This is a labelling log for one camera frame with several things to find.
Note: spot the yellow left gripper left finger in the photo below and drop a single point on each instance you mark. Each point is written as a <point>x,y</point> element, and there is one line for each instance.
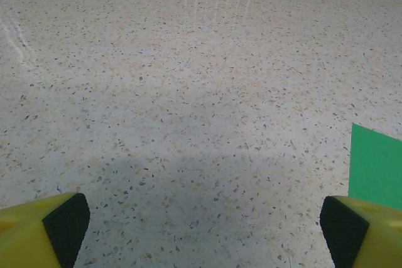
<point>28,236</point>

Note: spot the green cloth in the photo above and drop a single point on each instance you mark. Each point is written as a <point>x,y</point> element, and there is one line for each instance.
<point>377,167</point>

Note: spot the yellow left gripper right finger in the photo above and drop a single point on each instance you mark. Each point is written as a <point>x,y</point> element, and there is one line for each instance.
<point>370,236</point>

